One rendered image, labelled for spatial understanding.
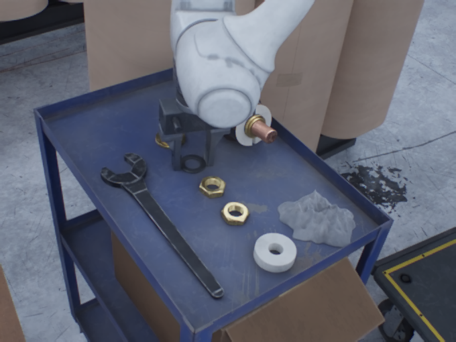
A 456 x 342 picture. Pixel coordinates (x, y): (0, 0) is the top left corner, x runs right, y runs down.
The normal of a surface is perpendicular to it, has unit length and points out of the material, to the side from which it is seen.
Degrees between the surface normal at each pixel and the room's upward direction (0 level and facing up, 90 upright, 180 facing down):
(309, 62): 90
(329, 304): 26
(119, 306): 0
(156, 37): 90
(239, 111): 97
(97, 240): 0
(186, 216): 0
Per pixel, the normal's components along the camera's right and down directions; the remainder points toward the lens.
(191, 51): -0.63, -0.48
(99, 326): 0.08, -0.73
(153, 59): -0.18, 0.65
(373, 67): 0.39, 0.65
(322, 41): 0.60, 0.58
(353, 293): 0.33, -0.40
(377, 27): 0.11, 0.68
